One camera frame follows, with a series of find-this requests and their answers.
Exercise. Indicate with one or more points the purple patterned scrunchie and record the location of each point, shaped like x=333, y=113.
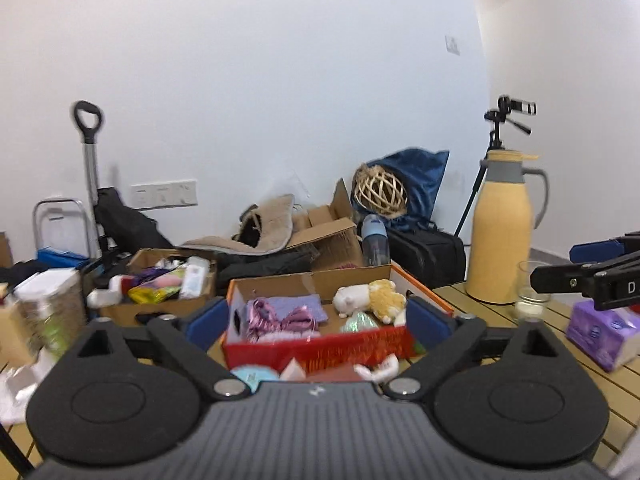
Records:
x=262, y=320

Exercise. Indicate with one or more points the black cloth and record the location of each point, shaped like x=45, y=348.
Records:
x=265, y=267

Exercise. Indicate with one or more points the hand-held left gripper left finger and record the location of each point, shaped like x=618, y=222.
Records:
x=207, y=319

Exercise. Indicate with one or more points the wicker ball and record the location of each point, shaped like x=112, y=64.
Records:
x=380, y=192

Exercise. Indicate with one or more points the red cardboard box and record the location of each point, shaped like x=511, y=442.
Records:
x=325, y=350

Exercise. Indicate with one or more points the dark red flat item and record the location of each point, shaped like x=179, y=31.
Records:
x=335, y=374

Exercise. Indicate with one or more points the white plastic bottle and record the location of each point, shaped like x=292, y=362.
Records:
x=194, y=277

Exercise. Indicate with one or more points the pink satin scrunchie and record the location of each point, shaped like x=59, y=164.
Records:
x=299, y=322

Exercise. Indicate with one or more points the small white soft item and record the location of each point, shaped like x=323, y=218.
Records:
x=377, y=369

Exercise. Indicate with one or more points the blue water bottle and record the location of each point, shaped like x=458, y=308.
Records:
x=375, y=240

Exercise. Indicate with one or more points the white bottle with red cap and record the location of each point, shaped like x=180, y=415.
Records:
x=105, y=292

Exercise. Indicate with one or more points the crumpled white paper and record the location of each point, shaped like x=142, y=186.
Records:
x=20, y=390

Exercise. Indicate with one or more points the glittery green pouf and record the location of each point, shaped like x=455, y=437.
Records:
x=361, y=322

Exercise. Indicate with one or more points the blue crate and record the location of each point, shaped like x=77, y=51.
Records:
x=62, y=259

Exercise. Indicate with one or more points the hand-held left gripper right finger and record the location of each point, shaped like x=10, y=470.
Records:
x=430, y=321

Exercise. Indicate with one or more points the large open cardboard box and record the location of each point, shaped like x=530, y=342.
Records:
x=330, y=240

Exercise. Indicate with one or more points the white and yellow plush toy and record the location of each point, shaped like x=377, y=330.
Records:
x=370, y=299

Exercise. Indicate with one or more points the yellow packet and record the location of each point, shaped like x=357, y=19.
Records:
x=152, y=292

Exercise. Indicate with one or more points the beige fleece cloth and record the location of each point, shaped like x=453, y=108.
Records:
x=265, y=225

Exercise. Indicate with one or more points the wall outlet strip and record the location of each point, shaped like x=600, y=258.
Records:
x=164, y=194

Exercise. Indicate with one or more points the black tripod with camera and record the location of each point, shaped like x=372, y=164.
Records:
x=502, y=120

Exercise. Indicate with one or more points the dark blue blanket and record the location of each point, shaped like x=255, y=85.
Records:
x=425, y=180

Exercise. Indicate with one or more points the yellow thermos jug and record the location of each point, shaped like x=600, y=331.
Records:
x=502, y=240

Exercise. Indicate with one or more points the pink and white triangular item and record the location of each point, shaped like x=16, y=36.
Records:
x=292, y=371

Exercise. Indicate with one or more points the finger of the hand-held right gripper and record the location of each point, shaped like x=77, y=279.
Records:
x=597, y=251
x=562, y=277

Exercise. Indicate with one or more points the black bag on trolley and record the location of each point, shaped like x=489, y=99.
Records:
x=125, y=220

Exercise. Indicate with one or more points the white metal frame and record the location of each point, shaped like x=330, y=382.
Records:
x=50, y=210

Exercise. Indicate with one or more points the lavender knit pouch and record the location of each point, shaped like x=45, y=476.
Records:
x=300, y=307

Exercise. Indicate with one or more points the clear drinking glass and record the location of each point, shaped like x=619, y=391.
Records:
x=532, y=300

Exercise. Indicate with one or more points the wall switch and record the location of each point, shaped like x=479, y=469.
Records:
x=452, y=45

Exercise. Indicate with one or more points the clear jar of grains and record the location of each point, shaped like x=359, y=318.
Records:
x=47, y=310

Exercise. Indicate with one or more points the purple tissue box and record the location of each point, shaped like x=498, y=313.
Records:
x=600, y=335

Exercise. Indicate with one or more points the teal round item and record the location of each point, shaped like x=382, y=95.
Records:
x=255, y=377

